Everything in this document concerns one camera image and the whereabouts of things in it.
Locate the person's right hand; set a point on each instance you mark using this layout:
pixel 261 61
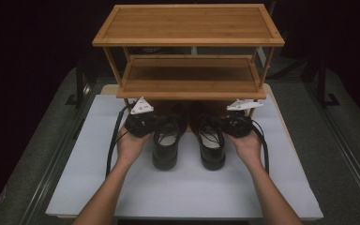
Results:
pixel 247 146

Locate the dark metal stand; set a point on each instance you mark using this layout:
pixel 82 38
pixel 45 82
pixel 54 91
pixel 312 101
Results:
pixel 79 84
pixel 323 84

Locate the wooden two-tier shoe rack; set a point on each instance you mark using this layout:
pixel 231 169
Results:
pixel 187 28

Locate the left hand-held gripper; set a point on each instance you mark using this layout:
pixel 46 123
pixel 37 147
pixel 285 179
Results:
pixel 140 123

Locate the black leather shoe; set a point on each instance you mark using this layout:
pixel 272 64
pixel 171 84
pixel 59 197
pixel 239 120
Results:
pixel 168 146
pixel 212 146

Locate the white table cover sheet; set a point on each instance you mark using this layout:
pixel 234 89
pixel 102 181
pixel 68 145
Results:
pixel 84 175

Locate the person's left hand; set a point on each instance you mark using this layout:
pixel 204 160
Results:
pixel 132 145

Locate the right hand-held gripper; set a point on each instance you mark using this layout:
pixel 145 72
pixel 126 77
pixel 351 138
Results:
pixel 238 125

